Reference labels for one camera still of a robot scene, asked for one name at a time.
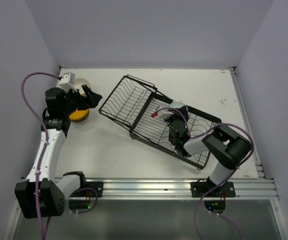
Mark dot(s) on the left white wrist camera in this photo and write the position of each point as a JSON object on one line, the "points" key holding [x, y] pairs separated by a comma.
{"points": [[66, 82]]}

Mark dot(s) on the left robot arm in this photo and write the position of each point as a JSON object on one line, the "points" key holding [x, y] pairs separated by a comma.
{"points": [[39, 195]]}

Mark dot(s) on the black wire dish rack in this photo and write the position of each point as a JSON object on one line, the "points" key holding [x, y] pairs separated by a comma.
{"points": [[131, 104]]}

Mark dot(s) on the dark green rim bowl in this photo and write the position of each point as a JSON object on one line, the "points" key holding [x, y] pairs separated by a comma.
{"points": [[178, 105]]}

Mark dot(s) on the white blue leaf bowl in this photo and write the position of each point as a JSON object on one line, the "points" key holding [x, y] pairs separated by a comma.
{"points": [[78, 82]]}

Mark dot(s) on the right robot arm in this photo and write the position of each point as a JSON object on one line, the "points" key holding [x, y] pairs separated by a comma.
{"points": [[229, 147]]}

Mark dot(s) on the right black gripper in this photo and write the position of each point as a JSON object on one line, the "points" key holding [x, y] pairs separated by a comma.
{"points": [[176, 114]]}

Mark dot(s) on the aluminium mounting rail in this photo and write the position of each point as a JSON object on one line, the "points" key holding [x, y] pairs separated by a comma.
{"points": [[181, 189]]}

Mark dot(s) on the orange yellow bowl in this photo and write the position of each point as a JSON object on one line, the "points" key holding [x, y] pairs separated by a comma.
{"points": [[79, 115]]}

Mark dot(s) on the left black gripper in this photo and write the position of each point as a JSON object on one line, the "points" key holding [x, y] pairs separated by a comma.
{"points": [[91, 101]]}

